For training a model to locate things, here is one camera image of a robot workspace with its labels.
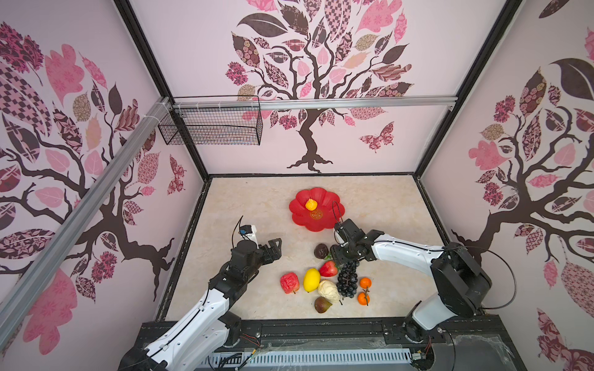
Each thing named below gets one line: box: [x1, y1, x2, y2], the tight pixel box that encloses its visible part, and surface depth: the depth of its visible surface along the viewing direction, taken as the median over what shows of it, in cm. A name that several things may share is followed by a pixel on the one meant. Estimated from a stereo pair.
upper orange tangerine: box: [359, 276, 373, 290], surface depth 84 cm
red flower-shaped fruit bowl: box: [288, 187, 345, 233], surface depth 108 cm
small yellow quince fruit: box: [304, 198, 318, 212], surface depth 106 cm
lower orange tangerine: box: [357, 292, 371, 306], surface depth 81 cm
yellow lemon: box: [303, 268, 321, 293], surface depth 83 cm
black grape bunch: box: [336, 260, 360, 299], surface depth 84 cm
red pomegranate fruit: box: [279, 272, 301, 295], surface depth 81 cm
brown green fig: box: [314, 296, 333, 314], surface depth 78 cm
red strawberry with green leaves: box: [319, 259, 338, 277], surface depth 87 cm
